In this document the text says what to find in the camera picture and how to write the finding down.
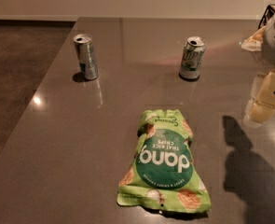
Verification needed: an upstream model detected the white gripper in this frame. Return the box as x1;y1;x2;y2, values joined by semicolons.
248;14;275;124

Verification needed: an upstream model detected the green rice chip bag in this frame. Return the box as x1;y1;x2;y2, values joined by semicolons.
117;110;211;214

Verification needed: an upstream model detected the pale snack bag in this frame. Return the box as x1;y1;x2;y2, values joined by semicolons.
241;26;266;52

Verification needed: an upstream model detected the white green 7up can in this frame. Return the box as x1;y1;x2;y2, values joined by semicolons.
179;36;206;80

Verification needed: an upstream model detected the silver redbull can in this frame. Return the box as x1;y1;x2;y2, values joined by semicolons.
73;34;98;80

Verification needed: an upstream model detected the black wire rack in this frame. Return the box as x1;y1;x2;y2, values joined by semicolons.
258;4;275;28

